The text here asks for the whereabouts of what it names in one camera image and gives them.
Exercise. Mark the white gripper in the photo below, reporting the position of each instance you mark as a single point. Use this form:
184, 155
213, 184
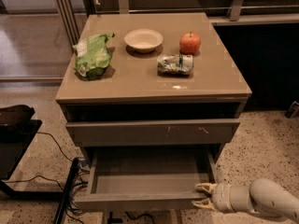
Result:
221, 197

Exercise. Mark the metal railing frame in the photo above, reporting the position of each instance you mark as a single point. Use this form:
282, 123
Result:
220, 11

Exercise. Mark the red apple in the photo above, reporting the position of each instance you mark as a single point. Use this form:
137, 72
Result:
190, 43

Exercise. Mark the grey drawer cabinet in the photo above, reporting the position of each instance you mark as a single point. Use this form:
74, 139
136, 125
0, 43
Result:
132, 88

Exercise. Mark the crushed green white can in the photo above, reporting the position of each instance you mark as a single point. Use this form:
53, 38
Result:
176, 64

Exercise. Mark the grey top drawer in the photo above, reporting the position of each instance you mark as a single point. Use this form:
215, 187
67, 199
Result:
152, 133

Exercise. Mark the white paper bowl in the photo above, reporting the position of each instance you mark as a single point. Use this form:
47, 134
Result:
143, 40

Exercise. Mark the black stand base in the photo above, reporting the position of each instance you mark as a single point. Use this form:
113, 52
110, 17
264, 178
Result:
17, 131

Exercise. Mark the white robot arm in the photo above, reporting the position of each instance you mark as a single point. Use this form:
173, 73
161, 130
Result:
262, 198

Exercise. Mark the green chip bag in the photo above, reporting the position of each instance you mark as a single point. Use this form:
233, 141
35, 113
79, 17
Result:
93, 56

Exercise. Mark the black pole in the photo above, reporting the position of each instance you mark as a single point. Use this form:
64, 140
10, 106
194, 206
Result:
59, 216

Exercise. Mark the grey drawer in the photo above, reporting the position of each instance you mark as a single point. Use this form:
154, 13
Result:
152, 133
146, 178

